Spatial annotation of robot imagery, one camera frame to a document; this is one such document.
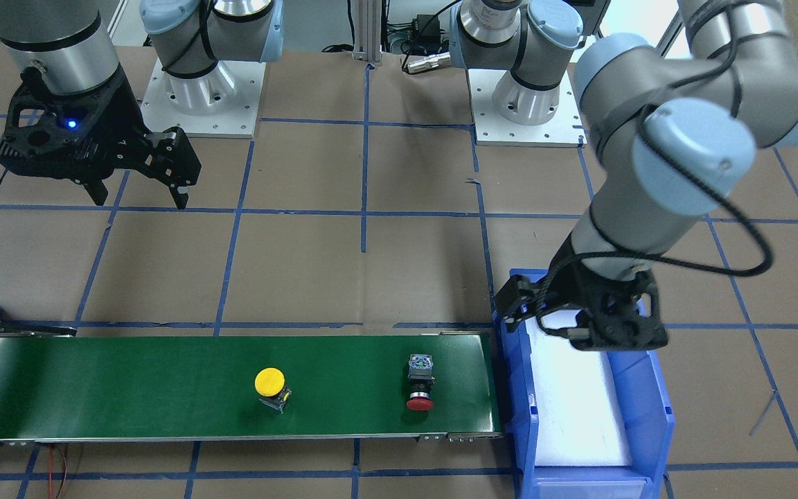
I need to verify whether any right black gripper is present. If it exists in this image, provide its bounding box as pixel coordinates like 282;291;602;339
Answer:
67;66;202;211

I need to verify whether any blue bin with foam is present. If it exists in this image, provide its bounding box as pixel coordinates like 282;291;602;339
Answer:
495;269;675;498

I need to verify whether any green conveyor belt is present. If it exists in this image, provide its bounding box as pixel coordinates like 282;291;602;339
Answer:
0;333;502;442

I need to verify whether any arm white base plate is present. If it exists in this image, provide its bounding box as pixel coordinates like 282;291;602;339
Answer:
140;60;266;139
468;69;587;148

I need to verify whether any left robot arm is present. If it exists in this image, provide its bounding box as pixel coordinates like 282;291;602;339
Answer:
496;1;798;351

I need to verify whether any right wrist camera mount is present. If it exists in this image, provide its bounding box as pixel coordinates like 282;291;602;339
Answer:
0;81;100;182

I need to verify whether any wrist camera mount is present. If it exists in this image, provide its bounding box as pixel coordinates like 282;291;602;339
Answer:
570;270;668;351
0;81;100;182

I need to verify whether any aluminium frame post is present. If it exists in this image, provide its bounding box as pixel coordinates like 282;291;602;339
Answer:
348;1;387;67

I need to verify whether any red mushroom push button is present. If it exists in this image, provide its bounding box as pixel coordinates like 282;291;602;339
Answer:
406;353;435;412

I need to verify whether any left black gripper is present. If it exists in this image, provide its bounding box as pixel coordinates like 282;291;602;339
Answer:
496;236;621;344

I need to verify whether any white foam pad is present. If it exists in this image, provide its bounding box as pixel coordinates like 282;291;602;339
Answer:
524;318;632;467

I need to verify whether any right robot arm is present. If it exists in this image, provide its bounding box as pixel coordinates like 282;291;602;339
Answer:
0;1;284;209

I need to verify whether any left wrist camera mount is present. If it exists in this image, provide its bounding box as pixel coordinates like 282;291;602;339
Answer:
570;270;668;351

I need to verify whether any yellow push button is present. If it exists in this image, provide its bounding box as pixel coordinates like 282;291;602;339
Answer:
254;367;292;413

